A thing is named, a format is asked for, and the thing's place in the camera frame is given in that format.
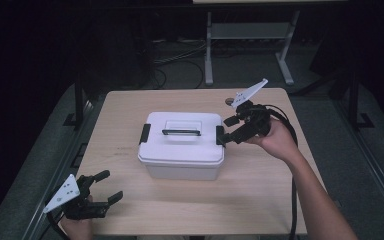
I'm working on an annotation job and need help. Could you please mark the floor cables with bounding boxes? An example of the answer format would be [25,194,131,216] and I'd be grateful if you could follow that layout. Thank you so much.
[151,39,208,90]

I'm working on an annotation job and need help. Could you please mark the person's right hand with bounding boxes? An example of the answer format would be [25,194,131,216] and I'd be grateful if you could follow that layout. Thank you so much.
[245,116,302,165]

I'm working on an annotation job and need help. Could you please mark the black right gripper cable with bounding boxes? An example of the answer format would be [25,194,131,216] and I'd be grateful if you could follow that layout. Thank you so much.
[261,103,299,240]

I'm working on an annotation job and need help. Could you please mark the black metal stand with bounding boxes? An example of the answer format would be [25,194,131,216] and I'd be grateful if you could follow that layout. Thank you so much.
[63,74,95,128]
[344,64,375,132]

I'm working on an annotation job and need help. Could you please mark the person's left hand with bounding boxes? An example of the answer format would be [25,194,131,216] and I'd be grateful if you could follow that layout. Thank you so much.
[59,195,95,240]

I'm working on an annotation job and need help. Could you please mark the metal floor rail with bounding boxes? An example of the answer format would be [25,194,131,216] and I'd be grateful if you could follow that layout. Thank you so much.
[331,98,384,231]
[21,98,99,240]

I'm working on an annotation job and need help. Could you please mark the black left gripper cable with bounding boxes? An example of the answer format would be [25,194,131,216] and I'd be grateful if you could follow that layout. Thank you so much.
[46,210,72,240]

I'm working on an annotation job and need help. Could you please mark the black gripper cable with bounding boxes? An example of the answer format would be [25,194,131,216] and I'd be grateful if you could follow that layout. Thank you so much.
[46,210,72,240]
[261,103,299,240]

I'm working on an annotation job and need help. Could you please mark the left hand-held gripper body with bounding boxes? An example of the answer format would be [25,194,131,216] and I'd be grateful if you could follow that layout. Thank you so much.
[43,173,112,222]

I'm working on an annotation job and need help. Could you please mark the white metal stand frame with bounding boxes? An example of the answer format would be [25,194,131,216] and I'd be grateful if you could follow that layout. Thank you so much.
[204,9,301,86]

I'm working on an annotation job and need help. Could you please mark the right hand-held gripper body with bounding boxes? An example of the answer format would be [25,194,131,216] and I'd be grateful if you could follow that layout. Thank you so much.
[229,78,273,145]

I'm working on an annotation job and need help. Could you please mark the white plastic storage box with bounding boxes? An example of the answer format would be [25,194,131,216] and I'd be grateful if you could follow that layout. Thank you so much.
[142,159,224,182]

